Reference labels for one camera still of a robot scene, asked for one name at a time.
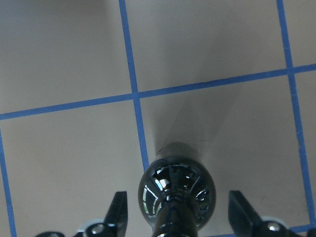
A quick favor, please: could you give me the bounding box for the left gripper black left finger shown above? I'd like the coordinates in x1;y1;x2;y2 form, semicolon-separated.
82;191;127;237

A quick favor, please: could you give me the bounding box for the black wine bottle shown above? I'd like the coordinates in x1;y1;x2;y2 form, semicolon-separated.
138;142;216;237

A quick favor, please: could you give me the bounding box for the brown paper table cover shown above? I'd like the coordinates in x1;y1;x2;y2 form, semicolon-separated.
0;0;316;237

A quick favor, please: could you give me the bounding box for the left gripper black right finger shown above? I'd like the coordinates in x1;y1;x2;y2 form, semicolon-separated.
228;191;289;237

